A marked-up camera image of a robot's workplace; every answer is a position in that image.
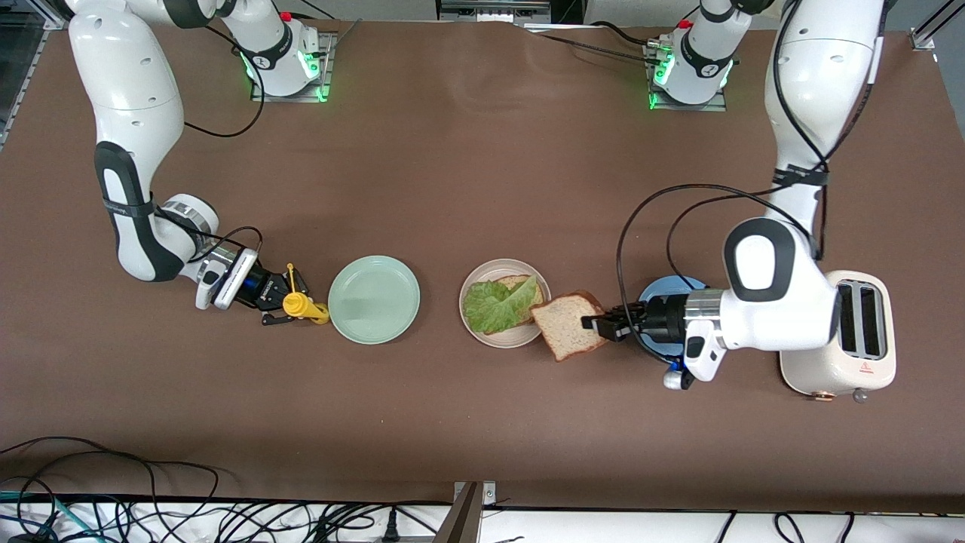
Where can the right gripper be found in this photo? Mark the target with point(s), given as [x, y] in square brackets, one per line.
[267, 287]

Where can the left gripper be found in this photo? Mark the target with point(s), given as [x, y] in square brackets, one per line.
[660, 316]

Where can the yellow mustard squeeze bottle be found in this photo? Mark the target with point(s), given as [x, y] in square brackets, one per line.
[305, 308]

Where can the brown bread slice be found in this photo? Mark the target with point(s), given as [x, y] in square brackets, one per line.
[565, 328]
[528, 298]

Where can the green lettuce leaf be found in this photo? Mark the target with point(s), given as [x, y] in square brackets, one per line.
[494, 305]

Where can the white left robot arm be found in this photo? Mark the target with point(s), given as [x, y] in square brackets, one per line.
[822, 75]

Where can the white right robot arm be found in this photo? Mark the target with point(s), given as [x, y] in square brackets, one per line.
[128, 75]

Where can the blue plate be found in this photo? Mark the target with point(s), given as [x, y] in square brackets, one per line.
[663, 288]

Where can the mint green plate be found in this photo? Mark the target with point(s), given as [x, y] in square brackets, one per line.
[374, 300]

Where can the beige plate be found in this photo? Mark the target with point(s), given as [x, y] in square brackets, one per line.
[513, 339]

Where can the black power plug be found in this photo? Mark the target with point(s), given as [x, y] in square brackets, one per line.
[390, 532]

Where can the white toaster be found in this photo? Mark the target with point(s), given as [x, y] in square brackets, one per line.
[867, 362]

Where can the white flat strip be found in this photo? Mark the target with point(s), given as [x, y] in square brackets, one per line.
[558, 28]

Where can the dark equipment box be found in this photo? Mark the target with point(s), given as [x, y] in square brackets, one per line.
[494, 9]

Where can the aluminium profile bracket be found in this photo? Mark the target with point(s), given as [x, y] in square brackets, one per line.
[464, 520]

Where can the aluminium frame rack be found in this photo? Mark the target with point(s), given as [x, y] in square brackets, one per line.
[15, 68]

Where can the silver corner bracket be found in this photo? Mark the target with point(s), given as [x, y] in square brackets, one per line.
[921, 39]

